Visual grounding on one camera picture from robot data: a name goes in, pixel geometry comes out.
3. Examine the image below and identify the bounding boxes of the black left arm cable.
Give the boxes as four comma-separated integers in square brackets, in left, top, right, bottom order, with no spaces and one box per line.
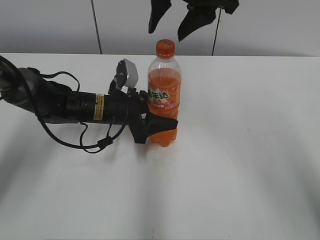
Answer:
[0,54,131,154]

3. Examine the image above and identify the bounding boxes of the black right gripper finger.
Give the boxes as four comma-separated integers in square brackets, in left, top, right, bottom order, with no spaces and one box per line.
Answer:
[148,0,172,34]
[177,6,217,42]

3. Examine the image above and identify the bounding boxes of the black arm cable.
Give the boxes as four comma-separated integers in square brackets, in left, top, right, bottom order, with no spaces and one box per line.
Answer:
[211,8,222,56]
[0,54,131,154]

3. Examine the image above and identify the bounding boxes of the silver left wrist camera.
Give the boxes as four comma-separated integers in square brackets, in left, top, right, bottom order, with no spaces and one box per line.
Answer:
[113,58,139,90]

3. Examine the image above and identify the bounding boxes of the orange bottle cap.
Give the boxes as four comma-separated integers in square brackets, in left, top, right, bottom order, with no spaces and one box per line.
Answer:
[156,39,175,59]

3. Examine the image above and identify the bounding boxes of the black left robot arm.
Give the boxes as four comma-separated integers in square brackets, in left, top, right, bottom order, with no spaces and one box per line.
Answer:
[0,58,178,150]

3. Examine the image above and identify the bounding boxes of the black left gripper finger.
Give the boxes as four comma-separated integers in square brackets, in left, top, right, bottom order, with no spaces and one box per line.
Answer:
[145,112,178,137]

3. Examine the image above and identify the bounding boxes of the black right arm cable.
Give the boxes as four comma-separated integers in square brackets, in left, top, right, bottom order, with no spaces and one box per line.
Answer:
[211,8,222,56]

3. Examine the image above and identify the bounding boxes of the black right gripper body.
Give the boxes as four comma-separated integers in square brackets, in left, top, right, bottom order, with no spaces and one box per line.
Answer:
[185,0,240,14]

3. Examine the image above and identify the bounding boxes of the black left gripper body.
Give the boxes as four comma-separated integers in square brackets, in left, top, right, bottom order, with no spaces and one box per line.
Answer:
[106,89,149,144]

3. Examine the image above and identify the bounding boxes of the orange soda plastic bottle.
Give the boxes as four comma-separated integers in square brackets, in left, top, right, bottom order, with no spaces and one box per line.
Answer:
[146,53,182,148]

